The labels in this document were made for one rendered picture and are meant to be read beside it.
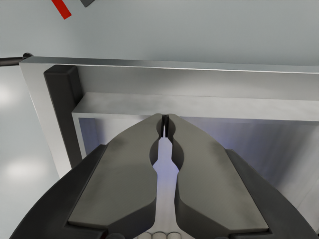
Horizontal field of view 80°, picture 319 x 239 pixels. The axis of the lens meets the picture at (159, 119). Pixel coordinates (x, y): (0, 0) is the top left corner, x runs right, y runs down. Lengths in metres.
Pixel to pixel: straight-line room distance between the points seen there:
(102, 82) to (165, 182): 0.14
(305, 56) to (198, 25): 0.61
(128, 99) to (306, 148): 0.19
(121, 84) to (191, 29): 0.90
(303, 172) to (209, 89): 0.16
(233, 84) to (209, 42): 0.91
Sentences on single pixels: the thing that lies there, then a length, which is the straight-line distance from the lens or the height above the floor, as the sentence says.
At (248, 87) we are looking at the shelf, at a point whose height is 0.88.
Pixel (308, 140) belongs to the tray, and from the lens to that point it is 0.25.
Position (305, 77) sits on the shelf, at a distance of 0.21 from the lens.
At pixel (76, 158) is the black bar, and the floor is 0.90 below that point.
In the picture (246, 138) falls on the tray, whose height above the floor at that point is 0.88.
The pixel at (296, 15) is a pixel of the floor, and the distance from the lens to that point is 1.23.
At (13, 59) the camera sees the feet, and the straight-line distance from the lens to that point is 1.21.
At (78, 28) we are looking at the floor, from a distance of 1.11.
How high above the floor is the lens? 1.03
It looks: 57 degrees down
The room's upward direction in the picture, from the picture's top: 179 degrees clockwise
